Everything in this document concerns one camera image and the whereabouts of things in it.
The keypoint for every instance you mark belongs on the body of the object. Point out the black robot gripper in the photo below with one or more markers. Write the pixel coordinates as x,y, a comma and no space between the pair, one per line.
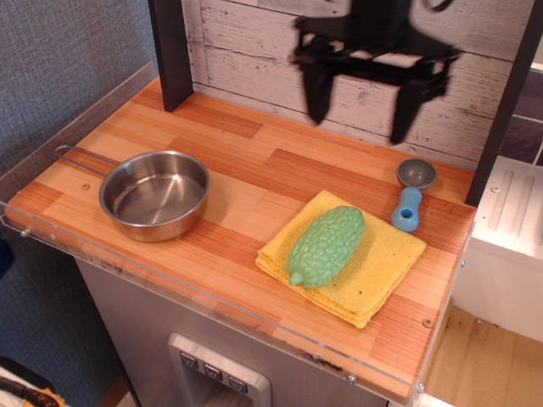
376,41

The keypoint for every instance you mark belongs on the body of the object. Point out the blue handled grey spoon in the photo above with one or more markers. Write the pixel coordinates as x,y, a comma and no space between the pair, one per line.
415,176

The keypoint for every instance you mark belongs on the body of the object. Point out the green toy bitter gourd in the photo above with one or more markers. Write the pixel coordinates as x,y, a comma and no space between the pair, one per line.
325,247

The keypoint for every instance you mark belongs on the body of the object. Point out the yellow folded cloth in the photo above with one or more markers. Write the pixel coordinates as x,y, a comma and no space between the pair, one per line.
360,289

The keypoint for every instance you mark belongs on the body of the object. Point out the white toy sink unit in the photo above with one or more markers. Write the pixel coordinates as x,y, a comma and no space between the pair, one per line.
500,280

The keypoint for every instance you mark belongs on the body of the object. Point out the stainless steel pot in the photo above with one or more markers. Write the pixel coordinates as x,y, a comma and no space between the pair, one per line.
152,197

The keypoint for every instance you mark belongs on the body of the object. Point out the grey toy fridge cabinet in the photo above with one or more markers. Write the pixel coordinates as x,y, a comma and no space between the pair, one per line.
139,321

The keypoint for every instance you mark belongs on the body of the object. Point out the silver dispenser panel with buttons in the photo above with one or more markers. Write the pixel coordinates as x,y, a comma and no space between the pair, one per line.
208,378

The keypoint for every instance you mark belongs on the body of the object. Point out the orange object bottom left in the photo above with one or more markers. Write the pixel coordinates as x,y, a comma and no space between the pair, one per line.
33,396

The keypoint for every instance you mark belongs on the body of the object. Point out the dark right post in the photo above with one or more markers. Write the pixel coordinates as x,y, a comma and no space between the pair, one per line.
512,91

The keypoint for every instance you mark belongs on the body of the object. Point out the dark post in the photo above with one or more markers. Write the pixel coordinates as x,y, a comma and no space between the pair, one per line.
171,48
512,91

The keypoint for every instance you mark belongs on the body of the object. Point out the dark left post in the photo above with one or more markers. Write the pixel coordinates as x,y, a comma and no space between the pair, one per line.
171,48

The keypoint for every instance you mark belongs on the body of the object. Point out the clear acrylic guard rail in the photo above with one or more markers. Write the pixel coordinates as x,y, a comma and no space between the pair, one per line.
213,270

